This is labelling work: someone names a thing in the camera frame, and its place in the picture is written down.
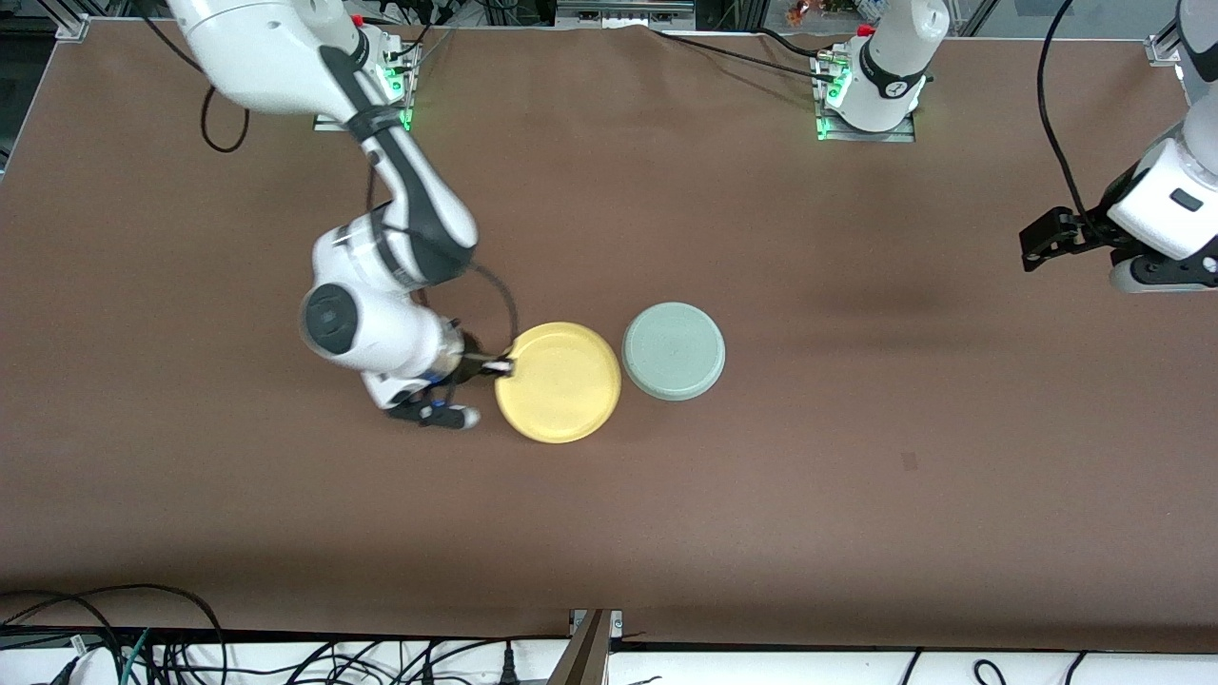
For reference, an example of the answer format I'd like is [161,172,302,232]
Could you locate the yellow round plate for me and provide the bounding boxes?
[495,322,622,445]

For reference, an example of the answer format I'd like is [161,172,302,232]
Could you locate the pale green round plate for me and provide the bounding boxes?
[621,302,726,402]

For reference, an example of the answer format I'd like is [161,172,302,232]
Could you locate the brown table cover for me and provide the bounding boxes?
[0,19,1218,657]

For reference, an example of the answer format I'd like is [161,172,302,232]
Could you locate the grey metal device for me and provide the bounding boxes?
[555,0,696,29]

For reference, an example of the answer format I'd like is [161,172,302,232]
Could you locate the white lower shelf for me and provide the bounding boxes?
[0,636,1218,685]

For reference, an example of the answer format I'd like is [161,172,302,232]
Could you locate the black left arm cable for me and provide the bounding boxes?
[1037,0,1105,244]

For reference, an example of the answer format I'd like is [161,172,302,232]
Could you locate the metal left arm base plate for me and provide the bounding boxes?
[815,52,917,144]

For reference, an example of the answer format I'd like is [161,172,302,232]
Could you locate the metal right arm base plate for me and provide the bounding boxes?
[312,43,417,133]

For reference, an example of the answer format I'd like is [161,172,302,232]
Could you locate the aluminium profile post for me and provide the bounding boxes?
[547,609,615,685]

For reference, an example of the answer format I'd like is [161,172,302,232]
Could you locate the long black cable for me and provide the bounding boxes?
[650,30,840,79]

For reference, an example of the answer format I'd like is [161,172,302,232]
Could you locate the looping black cable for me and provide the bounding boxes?
[0,583,226,685]

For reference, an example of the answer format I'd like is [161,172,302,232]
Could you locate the green cable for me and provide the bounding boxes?
[119,628,151,685]

